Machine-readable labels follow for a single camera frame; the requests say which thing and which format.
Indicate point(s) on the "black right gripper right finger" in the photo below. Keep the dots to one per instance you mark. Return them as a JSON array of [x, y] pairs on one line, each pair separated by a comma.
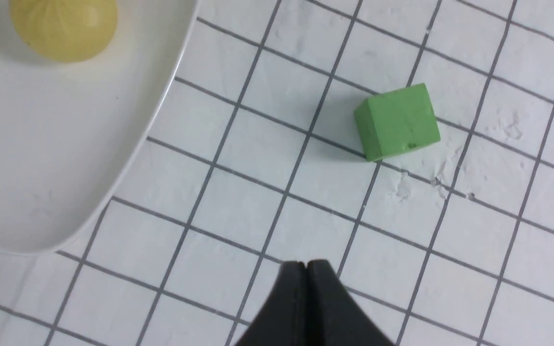
[[333, 318]]

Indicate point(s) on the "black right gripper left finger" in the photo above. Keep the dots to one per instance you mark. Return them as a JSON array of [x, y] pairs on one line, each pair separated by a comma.
[[281, 320]]

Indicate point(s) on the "yellow steamed bun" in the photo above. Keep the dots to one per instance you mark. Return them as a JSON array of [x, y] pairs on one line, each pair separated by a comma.
[[65, 30]]

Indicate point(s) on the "white square plate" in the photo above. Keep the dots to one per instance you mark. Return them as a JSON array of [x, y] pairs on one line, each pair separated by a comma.
[[69, 132]]

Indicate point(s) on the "green cube block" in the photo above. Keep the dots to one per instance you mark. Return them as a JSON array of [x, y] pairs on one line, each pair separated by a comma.
[[396, 123]]

